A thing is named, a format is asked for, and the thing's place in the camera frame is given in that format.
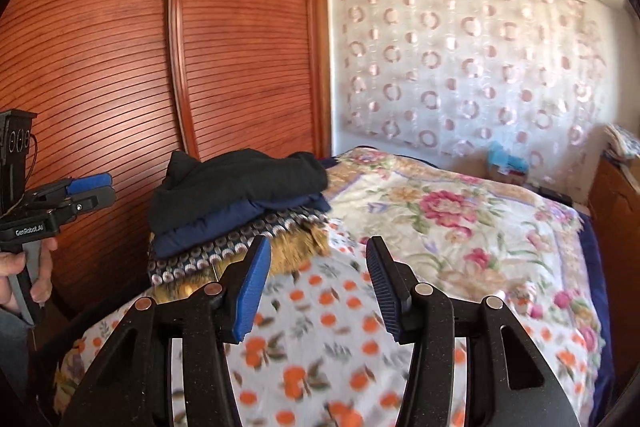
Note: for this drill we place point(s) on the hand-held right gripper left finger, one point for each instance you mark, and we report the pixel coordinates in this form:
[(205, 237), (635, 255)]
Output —
[(250, 292)]

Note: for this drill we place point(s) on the circle-patterned sheer curtain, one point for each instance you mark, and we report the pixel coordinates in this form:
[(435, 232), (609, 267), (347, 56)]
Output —
[(475, 67)]

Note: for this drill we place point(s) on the navy folded garment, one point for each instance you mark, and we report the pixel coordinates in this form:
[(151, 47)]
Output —
[(210, 227)]

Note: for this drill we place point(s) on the wooden low cabinet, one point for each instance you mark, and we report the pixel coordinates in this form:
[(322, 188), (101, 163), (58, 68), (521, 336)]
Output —
[(617, 217)]

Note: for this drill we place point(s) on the blue box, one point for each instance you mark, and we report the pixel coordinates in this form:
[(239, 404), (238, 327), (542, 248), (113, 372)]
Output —
[(502, 157)]

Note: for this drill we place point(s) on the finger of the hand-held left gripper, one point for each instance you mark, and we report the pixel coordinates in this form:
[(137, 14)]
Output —
[(92, 201), (90, 183)]

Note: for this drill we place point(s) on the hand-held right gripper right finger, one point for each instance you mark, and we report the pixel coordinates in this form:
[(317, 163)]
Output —
[(390, 292)]

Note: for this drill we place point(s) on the folded floral cloth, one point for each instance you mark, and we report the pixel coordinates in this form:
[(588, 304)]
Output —
[(617, 142)]

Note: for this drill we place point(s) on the person's left hand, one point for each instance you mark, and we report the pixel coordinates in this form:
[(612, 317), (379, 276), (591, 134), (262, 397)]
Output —
[(10, 269)]

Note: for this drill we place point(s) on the dark blue bedsheet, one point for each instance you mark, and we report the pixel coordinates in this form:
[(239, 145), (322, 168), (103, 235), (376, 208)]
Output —
[(597, 287)]

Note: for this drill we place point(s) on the wooden slatted wardrobe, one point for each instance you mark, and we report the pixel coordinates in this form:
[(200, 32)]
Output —
[(125, 57)]

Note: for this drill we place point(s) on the person's left forearm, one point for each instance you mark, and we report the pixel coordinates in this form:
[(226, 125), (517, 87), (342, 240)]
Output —
[(12, 347)]

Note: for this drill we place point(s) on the orange fruit print bedsheet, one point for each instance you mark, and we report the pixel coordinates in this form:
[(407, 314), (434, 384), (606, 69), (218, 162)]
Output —
[(320, 357)]

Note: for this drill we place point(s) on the black T-shirt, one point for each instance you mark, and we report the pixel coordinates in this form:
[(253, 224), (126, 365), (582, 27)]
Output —
[(235, 182)]

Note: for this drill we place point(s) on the floral blanket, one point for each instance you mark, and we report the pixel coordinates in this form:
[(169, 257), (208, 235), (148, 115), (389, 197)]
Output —
[(450, 217)]

